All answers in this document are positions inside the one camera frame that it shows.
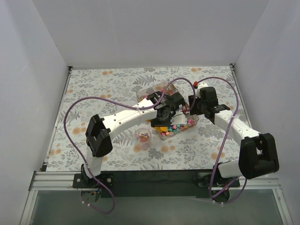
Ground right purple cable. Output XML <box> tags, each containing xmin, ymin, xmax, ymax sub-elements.
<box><xmin>193</xmin><ymin>76</ymin><xmax>248</xmax><ymax>204</ymax></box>

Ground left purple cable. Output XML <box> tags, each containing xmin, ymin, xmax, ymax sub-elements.
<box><xmin>63</xmin><ymin>77</ymin><xmax>196</xmax><ymax>214</ymax></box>

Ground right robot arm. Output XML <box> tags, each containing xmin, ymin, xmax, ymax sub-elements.
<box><xmin>188</xmin><ymin>82</ymin><xmax>279</xmax><ymax>188</ymax></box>

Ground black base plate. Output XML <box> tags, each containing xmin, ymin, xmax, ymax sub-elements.
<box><xmin>72</xmin><ymin>170</ymin><xmax>241</xmax><ymax>199</ymax></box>

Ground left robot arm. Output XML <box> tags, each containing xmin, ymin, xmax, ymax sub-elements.
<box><xmin>81</xmin><ymin>91</ymin><xmax>188</xmax><ymax>188</ymax></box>

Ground yellow plastic scoop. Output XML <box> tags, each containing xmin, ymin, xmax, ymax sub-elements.
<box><xmin>154</xmin><ymin>127</ymin><xmax>168</xmax><ymax>133</ymax></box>

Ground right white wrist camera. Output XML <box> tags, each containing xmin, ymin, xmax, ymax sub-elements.
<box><xmin>193</xmin><ymin>82</ymin><xmax>208</xmax><ymax>98</ymax></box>

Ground clear plastic jar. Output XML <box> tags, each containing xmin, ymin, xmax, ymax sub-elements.
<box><xmin>134</xmin><ymin>127</ymin><xmax>151</xmax><ymax>151</ymax></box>

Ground purple cable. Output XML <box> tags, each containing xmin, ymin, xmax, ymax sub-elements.
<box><xmin>63</xmin><ymin>77</ymin><xmax>196</xmax><ymax>214</ymax></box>
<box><xmin>193</xmin><ymin>76</ymin><xmax>248</xmax><ymax>204</ymax></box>

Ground clear compartment candy box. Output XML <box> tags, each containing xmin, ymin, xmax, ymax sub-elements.
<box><xmin>136</xmin><ymin>80</ymin><xmax>199</xmax><ymax>140</ymax></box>

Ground floral patterned table mat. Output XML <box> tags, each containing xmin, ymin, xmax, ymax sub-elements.
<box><xmin>46</xmin><ymin>66</ymin><xmax>248</xmax><ymax>172</ymax></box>

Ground aluminium frame rail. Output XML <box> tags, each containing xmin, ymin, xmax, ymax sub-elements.
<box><xmin>21</xmin><ymin>170</ymin><xmax>293</xmax><ymax>225</ymax></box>

